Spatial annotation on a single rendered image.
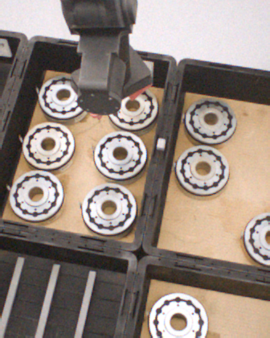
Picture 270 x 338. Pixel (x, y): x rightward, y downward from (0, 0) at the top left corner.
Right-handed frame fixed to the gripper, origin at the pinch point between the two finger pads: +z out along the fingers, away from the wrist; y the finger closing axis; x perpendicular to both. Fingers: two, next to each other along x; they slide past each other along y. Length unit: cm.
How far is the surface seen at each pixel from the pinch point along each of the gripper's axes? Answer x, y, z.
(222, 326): -36.5, -1.4, 23.2
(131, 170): -3.5, 0.7, 20.7
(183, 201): -13.5, 6.1, 23.4
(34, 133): 13.6, -11.1, 20.7
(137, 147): -0.3, 4.1, 20.3
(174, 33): 27, 33, 37
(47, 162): 6.8, -12.0, 20.7
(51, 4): 52, 12, 37
